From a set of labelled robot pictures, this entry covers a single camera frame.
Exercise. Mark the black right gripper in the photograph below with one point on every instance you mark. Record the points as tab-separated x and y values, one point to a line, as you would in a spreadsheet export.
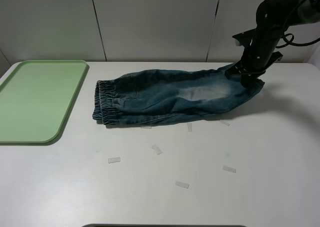
258	55

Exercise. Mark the children's blue denim shorts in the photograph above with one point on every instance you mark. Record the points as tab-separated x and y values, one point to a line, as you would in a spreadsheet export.
165	97

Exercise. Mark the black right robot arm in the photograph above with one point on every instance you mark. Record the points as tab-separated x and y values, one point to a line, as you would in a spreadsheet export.
284	14

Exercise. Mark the light green plastic tray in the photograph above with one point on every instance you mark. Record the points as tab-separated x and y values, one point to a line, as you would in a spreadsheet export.
35	99

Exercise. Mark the dark monitor edge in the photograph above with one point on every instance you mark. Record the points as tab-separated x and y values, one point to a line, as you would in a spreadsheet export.
158	225

